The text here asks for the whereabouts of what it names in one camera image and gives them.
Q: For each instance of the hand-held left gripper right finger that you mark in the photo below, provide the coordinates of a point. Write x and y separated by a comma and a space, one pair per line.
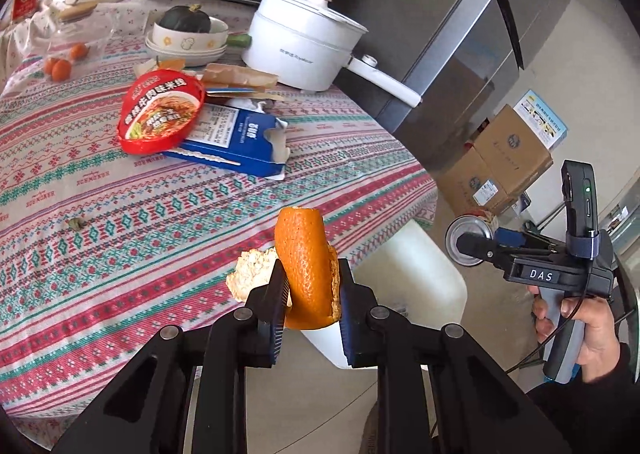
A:
352, 344

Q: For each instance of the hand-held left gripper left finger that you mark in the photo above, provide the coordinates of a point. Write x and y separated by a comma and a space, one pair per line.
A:
277, 339

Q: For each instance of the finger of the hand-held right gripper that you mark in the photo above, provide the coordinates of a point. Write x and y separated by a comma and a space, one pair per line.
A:
482, 246
515, 238

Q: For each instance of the red drink can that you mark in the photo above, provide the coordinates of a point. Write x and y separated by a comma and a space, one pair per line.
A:
467, 226

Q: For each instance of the white plastic bin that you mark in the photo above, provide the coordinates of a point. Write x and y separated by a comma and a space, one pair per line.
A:
425, 274

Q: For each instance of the orange peel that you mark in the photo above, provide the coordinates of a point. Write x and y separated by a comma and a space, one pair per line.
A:
305, 264

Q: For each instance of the person's right forearm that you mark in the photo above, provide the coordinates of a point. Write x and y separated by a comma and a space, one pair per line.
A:
590, 414

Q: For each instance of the person's right hand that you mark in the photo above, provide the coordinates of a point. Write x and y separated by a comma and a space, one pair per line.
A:
597, 334

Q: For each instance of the brown cardboard box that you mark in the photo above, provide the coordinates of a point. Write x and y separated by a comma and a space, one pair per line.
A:
470, 184
515, 148

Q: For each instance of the blue white printed box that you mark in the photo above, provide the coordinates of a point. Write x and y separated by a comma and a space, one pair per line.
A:
545, 118

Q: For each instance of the striped patterned tablecloth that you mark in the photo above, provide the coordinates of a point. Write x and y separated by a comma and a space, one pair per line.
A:
150, 234

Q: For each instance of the blue milk carton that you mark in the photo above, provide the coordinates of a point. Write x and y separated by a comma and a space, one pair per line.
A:
235, 141

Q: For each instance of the grey refrigerator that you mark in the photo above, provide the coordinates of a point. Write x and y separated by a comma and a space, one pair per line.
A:
450, 23

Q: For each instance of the small olive scrap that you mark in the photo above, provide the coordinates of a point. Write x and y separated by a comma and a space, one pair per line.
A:
76, 224

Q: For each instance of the red instant noodle bowl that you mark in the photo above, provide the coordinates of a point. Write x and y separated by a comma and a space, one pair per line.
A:
160, 111

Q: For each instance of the white electric cooking pot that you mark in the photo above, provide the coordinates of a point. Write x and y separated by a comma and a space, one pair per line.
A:
295, 43

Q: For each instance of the green vegetable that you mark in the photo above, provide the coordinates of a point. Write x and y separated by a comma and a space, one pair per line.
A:
239, 39

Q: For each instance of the white flower print plate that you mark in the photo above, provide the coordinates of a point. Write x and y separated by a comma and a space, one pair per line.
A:
165, 58

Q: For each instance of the white flower print bowl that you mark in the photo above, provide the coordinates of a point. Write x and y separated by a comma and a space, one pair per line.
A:
190, 41

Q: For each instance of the dark green squash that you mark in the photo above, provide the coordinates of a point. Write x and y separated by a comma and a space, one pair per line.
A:
184, 18

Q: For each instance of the white floral tablecloth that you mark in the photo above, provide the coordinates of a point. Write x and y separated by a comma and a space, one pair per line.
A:
120, 33

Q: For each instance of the small tangerine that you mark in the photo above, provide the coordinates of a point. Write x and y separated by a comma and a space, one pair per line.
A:
78, 51
48, 66
62, 68

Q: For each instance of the clear plastic bag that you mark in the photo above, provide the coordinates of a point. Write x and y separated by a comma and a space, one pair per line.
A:
90, 38

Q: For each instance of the round wooden lid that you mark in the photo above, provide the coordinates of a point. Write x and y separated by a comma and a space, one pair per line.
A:
77, 12

